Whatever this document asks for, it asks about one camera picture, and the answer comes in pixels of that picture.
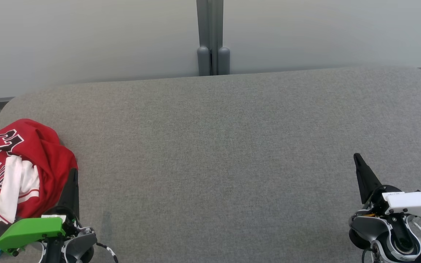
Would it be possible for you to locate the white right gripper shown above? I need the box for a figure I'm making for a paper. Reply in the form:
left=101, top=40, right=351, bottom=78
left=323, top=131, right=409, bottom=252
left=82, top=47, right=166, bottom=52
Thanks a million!
left=354, top=153, right=421, bottom=219

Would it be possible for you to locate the grey fabric sofa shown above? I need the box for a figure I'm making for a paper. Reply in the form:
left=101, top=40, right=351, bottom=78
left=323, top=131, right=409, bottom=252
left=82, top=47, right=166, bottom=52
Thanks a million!
left=0, top=66, right=421, bottom=263

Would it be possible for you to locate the red basketball jersey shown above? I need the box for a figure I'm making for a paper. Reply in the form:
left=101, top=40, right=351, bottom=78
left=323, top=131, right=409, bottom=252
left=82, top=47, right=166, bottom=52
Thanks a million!
left=0, top=119, right=79, bottom=263

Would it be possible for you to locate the grey partition post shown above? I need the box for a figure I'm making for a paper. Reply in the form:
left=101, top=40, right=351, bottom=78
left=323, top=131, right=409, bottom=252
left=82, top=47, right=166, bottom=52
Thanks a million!
left=196, top=0, right=213, bottom=76
left=212, top=0, right=231, bottom=75

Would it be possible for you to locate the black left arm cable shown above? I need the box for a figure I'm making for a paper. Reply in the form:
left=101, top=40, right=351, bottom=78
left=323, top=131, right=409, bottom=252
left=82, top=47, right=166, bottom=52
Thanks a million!
left=95, top=242, right=119, bottom=263

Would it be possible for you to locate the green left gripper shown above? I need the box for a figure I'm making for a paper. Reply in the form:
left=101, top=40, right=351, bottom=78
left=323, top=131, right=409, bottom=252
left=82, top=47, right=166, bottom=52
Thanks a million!
left=0, top=168, right=81, bottom=256

